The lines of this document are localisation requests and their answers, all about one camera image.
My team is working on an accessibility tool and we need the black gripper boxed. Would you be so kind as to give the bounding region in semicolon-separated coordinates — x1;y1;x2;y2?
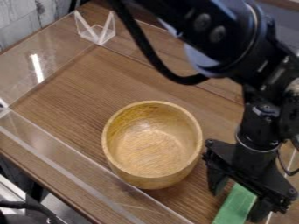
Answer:
202;129;299;223

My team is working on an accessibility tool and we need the green rectangular block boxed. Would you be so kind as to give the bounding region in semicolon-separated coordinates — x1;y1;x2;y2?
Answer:
210;184;256;224

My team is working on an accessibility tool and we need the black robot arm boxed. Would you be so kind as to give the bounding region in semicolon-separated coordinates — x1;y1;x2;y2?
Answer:
114;0;299;222

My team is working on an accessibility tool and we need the brown wooden bowl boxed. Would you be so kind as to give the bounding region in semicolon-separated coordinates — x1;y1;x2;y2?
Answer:
101;101;202;189

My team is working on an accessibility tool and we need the black metal frame piece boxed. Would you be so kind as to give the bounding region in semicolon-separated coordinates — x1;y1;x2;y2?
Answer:
24;194;60;224

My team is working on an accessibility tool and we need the black cable lower left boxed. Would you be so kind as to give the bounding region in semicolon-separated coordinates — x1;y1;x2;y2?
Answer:
0;200;56;220

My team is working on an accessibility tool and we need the clear acrylic corner bracket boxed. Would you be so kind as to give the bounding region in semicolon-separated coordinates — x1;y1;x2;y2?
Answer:
73;10;116;46

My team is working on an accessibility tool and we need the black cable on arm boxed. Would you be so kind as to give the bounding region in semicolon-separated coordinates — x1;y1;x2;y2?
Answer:
106;0;210;87

